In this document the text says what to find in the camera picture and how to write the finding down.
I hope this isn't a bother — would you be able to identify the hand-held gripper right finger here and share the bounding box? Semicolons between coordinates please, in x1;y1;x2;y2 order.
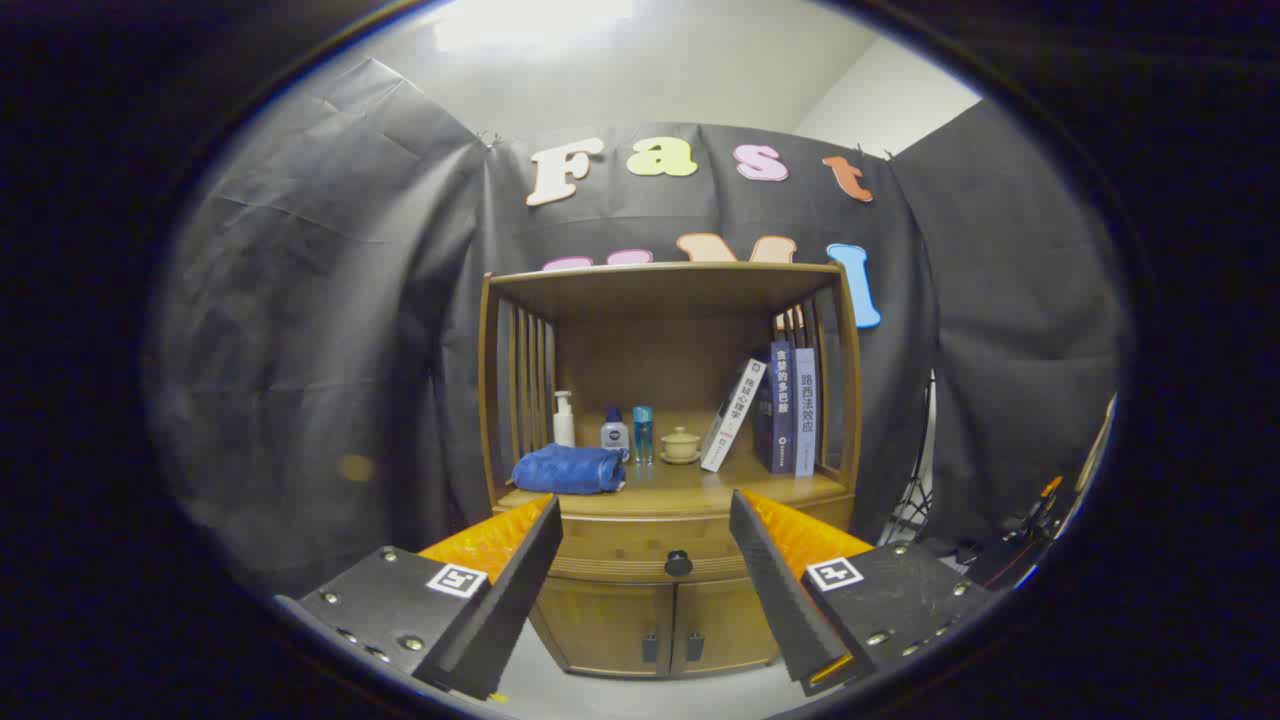
728;488;1001;698

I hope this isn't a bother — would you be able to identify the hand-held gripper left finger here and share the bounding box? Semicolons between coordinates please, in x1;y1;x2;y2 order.
275;493;564;701

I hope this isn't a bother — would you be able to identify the wooden drawer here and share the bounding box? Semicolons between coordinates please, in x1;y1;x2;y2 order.
545;495;857;583

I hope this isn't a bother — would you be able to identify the wooden cabinet door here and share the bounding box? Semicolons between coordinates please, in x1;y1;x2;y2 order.
530;578;676;677
670;578;781;674

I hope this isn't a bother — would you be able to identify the wooden countertop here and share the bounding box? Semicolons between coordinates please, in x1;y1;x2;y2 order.
497;463;849;517

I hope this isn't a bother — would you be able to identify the wooden cabinet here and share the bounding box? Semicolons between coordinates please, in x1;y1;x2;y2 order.
477;262;863;681

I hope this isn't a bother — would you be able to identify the blue folded towel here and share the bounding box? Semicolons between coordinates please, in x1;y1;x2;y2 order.
512;443;629;496

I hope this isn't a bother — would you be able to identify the light purple book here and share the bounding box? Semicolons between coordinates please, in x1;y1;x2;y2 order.
793;347;818;478

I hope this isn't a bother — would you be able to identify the white book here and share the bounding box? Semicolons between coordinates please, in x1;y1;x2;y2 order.
700;358;768;473

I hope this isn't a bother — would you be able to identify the dark blue book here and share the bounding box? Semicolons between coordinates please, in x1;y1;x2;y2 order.
754;340;796;474

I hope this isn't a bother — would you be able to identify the black device with orange part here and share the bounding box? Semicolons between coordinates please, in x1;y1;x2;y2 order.
965;477;1066;591

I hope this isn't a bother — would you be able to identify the black backdrop cloth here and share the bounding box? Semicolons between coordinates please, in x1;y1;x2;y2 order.
150;57;1136;601

